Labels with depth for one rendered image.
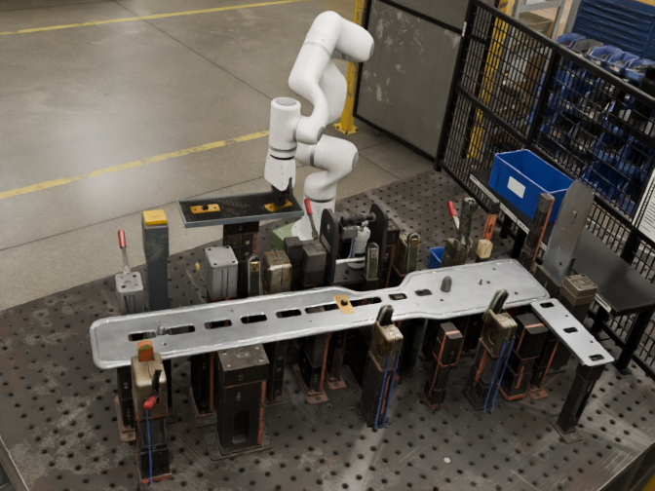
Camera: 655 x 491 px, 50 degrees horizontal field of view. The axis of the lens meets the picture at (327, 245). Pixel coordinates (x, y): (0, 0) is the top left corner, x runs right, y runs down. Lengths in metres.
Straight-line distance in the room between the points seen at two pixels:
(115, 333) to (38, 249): 2.18
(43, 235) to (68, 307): 1.70
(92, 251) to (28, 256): 0.32
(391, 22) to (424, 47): 0.34
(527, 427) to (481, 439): 0.17
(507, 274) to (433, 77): 2.61
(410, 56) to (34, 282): 2.75
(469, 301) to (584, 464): 0.57
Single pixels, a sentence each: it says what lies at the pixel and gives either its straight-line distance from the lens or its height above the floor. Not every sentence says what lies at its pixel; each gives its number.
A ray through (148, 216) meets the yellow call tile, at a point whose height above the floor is 1.16.
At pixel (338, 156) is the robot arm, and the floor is 1.19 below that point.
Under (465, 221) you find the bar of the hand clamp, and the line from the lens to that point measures 2.31.
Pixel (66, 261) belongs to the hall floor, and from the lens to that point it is 3.99.
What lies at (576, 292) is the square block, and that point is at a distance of 2.30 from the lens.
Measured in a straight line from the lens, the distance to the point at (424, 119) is 4.92.
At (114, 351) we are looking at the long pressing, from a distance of 1.92.
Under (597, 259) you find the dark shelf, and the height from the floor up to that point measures 1.03.
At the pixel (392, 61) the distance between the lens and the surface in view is 5.05.
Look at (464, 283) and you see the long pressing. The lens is 2.27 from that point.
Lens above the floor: 2.29
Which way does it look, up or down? 34 degrees down
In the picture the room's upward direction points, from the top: 7 degrees clockwise
